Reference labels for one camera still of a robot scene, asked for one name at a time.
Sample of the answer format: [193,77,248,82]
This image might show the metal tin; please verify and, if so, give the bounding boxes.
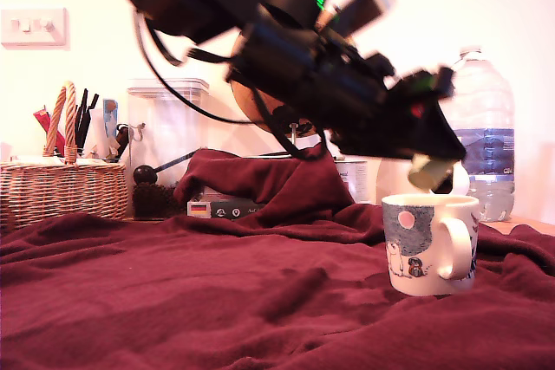
[336,157,369,204]

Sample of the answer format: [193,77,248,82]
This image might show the white papers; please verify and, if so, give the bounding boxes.
[10,155,109,166]

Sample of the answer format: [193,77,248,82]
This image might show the clear plastic storage container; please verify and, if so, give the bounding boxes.
[126,77,210,220]

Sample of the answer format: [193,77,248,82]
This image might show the white wall switch plate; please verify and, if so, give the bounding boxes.
[1,7,69,47]

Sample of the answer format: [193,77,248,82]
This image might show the large clear water bottle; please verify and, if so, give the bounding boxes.
[440,45,516,223]

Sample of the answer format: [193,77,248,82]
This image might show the metal globe stand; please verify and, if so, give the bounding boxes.
[242,123,304,159]

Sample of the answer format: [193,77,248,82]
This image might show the black kitchen utensil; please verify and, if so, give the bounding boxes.
[84,93,100,150]
[75,88,90,153]

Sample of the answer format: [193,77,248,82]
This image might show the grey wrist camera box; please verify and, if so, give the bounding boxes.
[318,0,398,37]

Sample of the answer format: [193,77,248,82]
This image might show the blue and white card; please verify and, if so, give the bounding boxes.
[102,98,120,140]

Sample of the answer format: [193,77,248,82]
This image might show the brown handled tool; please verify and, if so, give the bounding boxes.
[113,123,131,161]

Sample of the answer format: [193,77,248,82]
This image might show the dark box with flag print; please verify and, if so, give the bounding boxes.
[186,187,268,220]

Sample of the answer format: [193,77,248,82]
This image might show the dark red fleece cloth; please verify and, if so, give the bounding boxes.
[0,142,555,370]

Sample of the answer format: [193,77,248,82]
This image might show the red packet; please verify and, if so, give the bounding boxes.
[33,106,66,157]

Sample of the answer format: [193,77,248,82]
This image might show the flat black cable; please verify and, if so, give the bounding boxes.
[145,23,238,67]

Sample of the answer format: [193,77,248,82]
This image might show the white illustrated mug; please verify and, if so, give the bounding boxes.
[381,193,480,297]

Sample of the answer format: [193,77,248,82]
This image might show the black coffee scoop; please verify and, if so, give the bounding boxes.
[133,149,201,185]

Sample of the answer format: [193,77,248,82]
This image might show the wicker basket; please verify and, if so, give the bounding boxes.
[0,81,130,228]

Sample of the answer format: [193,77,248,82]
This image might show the cream coffee capsule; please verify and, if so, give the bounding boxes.
[406,153,455,191]

